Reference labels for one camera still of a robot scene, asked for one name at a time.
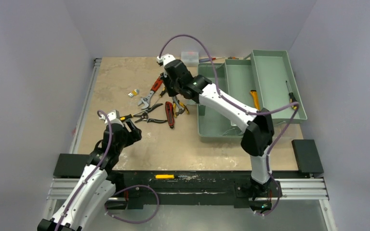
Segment small clear parts box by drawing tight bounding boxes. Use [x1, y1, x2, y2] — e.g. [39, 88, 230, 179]
[181, 51, 199, 67]

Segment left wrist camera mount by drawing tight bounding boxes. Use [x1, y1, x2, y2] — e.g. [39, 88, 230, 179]
[97, 110, 123, 126]

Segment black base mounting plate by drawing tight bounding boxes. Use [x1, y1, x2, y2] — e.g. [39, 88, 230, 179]
[105, 170, 283, 213]

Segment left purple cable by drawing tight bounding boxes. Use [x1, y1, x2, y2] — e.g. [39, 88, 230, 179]
[54, 110, 160, 231]

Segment red black utility knife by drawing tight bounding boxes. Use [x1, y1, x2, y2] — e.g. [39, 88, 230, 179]
[165, 102, 175, 129]

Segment yellow precision screwdriver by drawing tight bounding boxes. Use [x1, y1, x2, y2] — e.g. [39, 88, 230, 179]
[155, 174, 187, 180]

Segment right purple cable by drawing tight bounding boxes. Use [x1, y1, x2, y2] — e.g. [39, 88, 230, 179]
[158, 34, 300, 218]

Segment yellow needle nose pliers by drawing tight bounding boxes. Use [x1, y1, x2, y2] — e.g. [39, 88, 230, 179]
[172, 95, 189, 118]

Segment aluminium rail frame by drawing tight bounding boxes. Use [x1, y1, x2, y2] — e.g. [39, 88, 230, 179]
[38, 54, 327, 231]

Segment black corner block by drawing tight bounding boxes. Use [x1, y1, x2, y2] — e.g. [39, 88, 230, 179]
[53, 154, 89, 179]
[291, 139, 324, 175]

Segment purple cable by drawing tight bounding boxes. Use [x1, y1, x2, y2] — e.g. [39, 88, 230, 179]
[158, 34, 300, 218]
[54, 110, 160, 231]

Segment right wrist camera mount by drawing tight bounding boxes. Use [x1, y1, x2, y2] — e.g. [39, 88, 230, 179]
[156, 54, 176, 66]

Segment medium black yellow screwdriver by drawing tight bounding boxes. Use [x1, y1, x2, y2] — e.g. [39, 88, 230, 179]
[159, 87, 166, 98]

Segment red blue small screwdriver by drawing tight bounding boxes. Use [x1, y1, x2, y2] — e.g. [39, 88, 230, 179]
[199, 56, 225, 63]

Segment long black yellow screwdriver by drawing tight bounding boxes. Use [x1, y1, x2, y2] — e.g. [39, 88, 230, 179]
[285, 80, 299, 110]

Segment small yellow hex key set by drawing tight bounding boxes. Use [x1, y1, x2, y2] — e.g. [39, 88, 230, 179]
[128, 89, 140, 98]

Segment right black corner block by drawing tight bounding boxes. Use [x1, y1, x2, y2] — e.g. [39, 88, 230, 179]
[291, 139, 324, 175]

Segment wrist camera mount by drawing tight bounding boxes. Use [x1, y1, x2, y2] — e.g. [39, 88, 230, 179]
[97, 110, 123, 126]
[156, 54, 176, 66]

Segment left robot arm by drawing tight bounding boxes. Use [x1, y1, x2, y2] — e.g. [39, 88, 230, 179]
[37, 119, 142, 231]

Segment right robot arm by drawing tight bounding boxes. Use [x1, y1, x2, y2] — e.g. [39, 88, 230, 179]
[157, 54, 274, 196]

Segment black wire stripper pliers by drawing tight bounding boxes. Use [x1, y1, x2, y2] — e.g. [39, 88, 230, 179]
[133, 103, 169, 124]

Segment stubby black yellow screwdriver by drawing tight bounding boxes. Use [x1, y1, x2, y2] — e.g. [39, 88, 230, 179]
[120, 114, 133, 122]

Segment left black corner block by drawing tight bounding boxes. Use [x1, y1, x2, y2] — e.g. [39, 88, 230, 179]
[53, 154, 89, 179]

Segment red adjustable wrench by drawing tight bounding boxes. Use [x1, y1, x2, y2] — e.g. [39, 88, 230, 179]
[137, 76, 163, 110]

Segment yellow black utility knife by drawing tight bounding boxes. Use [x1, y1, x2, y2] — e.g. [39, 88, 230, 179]
[250, 90, 260, 110]

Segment green plastic tool box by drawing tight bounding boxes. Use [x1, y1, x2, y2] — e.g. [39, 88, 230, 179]
[197, 50, 307, 141]

